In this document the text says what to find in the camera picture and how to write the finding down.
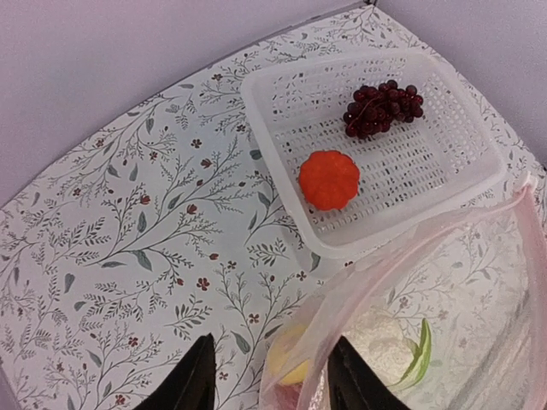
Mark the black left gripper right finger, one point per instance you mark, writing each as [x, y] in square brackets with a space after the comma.
[353, 385]

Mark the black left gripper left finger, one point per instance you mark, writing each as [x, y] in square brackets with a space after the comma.
[191, 383]

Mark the white cauliflower toy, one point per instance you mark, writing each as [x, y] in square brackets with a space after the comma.
[399, 362]

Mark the yellow lemon toy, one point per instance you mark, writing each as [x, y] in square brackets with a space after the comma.
[280, 353]

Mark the clear zip top bag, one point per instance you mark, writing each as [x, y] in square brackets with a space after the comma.
[477, 276]

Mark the red toy pepper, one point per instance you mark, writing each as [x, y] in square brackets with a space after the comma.
[284, 397]

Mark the orange toy fruit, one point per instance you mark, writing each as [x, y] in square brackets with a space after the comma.
[329, 180]

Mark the white plastic basket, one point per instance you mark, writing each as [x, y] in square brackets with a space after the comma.
[409, 174]

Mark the dark red grapes toy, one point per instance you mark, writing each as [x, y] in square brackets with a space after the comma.
[374, 108]

